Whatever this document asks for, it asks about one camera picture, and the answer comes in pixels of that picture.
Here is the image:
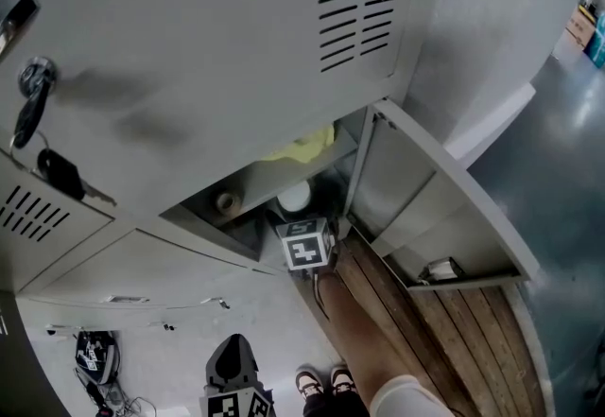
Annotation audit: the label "door latch mechanism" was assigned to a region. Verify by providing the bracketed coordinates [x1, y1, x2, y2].
[418, 256, 467, 285]

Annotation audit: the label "person's right shoe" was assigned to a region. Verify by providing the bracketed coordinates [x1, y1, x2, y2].
[329, 365, 356, 400]

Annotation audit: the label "white sleeve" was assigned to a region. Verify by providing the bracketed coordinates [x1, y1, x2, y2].
[368, 374, 456, 417]

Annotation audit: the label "teal box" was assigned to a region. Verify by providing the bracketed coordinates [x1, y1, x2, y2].
[584, 11, 605, 69]

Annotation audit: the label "silver lock cylinder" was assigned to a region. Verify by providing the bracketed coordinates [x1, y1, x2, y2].
[17, 56, 61, 98]

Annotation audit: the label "black panel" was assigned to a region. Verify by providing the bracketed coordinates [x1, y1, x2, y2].
[0, 290, 59, 417]

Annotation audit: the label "grey open locker door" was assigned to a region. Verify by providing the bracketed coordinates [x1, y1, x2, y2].
[343, 98, 541, 292]

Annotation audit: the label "cardboard box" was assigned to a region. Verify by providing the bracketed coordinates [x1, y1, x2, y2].
[565, 3, 597, 48]

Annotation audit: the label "person's right forearm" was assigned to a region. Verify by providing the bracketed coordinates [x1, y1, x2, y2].
[315, 242, 429, 409]

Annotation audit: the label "person's left shoe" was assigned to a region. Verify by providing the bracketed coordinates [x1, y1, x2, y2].
[294, 367, 323, 403]

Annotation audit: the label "white cup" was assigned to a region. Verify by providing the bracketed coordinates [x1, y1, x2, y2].
[276, 181, 312, 214]

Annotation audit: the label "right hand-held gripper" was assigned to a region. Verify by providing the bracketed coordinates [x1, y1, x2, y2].
[265, 210, 342, 282]

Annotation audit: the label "tangled cables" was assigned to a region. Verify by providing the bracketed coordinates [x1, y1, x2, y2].
[74, 367, 160, 417]

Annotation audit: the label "brown tape roll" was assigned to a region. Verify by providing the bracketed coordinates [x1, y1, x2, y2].
[215, 190, 243, 217]

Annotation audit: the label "wooden pallet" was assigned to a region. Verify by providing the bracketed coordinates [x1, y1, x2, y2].
[295, 235, 549, 417]

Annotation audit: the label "grey metal locker cabinet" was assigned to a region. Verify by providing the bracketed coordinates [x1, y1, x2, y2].
[0, 0, 455, 350]

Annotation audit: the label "yellow cloth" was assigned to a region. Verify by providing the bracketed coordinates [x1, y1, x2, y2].
[257, 124, 337, 165]

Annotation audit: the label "black-headed key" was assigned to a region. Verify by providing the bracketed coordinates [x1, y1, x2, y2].
[36, 148, 118, 209]
[12, 74, 51, 149]

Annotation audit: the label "person's shoe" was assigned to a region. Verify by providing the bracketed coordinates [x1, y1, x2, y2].
[294, 367, 323, 403]
[329, 365, 356, 400]

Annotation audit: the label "person's black trousers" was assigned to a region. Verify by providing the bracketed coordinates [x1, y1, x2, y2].
[301, 391, 377, 417]

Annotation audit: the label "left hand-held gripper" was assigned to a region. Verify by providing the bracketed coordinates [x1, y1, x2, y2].
[198, 333, 275, 417]

